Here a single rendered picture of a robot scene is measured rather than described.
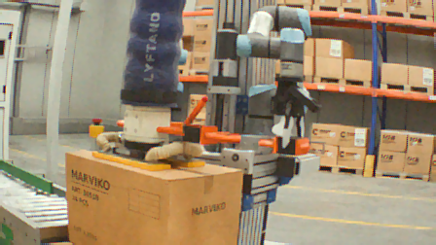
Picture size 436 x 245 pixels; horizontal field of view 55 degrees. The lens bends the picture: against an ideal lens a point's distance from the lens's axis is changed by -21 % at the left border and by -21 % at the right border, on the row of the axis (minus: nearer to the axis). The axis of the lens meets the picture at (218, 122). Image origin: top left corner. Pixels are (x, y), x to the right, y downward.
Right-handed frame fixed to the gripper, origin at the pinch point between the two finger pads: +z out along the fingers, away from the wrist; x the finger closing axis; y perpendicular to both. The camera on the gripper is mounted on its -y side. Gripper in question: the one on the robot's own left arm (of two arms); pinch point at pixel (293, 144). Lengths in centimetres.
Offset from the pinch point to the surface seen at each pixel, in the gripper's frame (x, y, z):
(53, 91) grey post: -160, 376, -12
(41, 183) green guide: -22, 181, 46
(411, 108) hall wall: -840, 147, -26
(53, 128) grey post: -163, 375, 29
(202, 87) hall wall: -800, 667, -38
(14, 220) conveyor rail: 34, 123, 51
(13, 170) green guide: -23, 228, 46
